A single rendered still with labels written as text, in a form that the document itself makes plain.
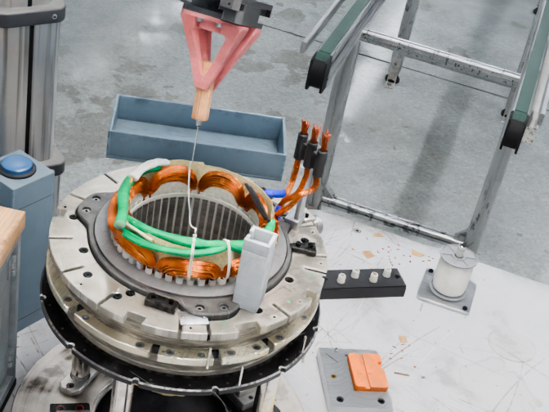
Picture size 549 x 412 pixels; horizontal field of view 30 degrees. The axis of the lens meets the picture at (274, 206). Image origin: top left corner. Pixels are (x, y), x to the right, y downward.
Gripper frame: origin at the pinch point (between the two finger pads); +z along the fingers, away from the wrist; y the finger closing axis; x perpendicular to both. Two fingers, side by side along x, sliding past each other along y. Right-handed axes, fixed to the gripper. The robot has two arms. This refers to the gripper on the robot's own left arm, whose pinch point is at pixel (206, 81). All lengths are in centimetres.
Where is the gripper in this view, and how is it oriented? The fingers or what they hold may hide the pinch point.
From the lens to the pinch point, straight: 105.8
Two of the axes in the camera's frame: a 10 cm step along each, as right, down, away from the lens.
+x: -9.1, -3.1, 2.7
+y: 3.2, -1.0, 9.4
